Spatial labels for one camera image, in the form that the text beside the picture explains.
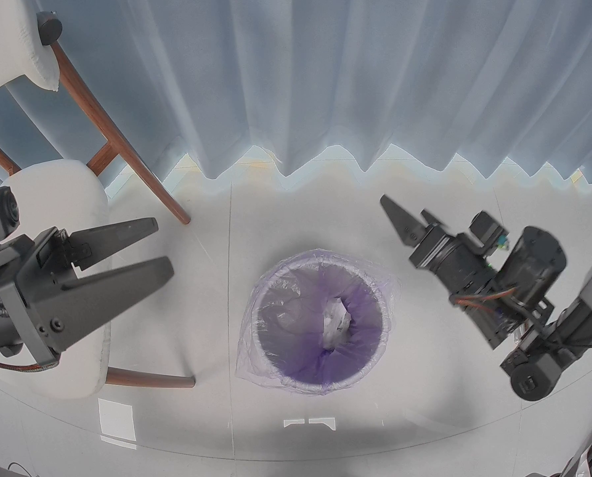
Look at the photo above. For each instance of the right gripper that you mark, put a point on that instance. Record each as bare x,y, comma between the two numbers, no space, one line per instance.
450,261

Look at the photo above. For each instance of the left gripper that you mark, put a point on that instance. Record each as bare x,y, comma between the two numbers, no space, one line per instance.
17,291

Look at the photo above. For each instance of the white paper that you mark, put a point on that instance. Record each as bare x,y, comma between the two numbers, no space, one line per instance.
335,323

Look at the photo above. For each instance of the purple plastic bag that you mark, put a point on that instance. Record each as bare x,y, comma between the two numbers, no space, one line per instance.
296,326

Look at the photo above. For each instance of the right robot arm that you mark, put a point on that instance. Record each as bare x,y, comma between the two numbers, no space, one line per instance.
534,261

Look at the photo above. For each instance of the white trash bin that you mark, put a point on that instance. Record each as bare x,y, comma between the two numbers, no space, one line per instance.
257,326

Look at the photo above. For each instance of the wooden chair with white cushions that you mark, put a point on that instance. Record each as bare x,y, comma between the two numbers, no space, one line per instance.
62,187

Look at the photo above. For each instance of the pale blue curtain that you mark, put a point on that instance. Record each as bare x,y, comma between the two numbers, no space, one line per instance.
325,67

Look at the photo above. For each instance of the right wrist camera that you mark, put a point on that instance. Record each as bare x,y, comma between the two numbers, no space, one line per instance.
484,229

